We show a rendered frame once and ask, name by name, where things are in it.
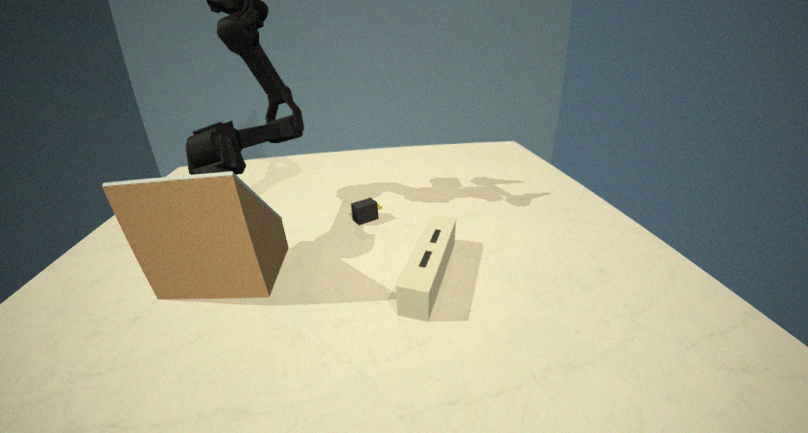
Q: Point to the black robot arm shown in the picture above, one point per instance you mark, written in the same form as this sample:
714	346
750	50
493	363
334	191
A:
216	148

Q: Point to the black two-prong plug charger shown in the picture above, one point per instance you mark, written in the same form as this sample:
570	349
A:
365	211

